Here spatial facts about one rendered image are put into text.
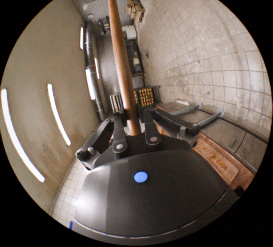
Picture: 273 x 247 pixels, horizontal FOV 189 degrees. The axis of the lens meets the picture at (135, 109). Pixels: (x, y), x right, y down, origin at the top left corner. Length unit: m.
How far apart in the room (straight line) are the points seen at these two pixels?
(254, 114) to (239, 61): 0.57
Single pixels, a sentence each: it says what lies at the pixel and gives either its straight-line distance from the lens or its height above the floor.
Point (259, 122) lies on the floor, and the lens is 1.24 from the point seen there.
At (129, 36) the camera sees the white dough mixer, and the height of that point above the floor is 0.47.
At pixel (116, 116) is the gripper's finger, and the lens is 0.16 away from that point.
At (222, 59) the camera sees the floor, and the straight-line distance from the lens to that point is 1.29.
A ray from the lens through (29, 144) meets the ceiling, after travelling 1.49.
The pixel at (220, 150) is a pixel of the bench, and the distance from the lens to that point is 0.82.
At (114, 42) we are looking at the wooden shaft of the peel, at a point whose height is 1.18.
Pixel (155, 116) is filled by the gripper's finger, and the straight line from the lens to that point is 0.15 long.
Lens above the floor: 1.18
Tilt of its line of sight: 3 degrees down
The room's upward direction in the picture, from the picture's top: 103 degrees counter-clockwise
